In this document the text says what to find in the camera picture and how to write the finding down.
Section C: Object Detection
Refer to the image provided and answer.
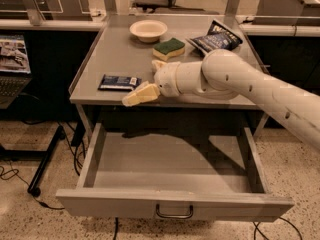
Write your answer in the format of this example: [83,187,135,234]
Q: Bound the black floor cable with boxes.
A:
[252,215,304,240]
[0,160,65,212]

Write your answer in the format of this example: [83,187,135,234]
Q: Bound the black floor cable left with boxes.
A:
[0,160,65,212]

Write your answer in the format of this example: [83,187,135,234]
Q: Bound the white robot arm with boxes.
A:
[122,49,320,149]

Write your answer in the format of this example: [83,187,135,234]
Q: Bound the green yellow sponge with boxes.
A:
[152,38,185,61]

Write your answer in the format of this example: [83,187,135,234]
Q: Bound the dark blue chip bag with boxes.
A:
[186,20,243,55]

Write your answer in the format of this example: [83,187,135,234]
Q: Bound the black desk leg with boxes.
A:
[27,126,65,197]

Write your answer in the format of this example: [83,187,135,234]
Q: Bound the blue rxbar blueberry bar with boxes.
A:
[98,75,141,91]

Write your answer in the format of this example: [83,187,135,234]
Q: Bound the metal drawer handle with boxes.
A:
[155,204,194,220]

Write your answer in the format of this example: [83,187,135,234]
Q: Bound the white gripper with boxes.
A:
[122,60,180,107]

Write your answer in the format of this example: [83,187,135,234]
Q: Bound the black floor cable right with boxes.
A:
[252,215,304,240]

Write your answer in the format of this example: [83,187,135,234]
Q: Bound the white paper bowl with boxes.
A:
[129,20,168,43]

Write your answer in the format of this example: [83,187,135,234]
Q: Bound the grey metal table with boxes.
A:
[68,13,284,142]

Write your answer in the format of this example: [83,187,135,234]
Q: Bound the laptop on left desk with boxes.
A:
[0,34,32,109]

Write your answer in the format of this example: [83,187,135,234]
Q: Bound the open grey top drawer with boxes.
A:
[56,125,294,222]

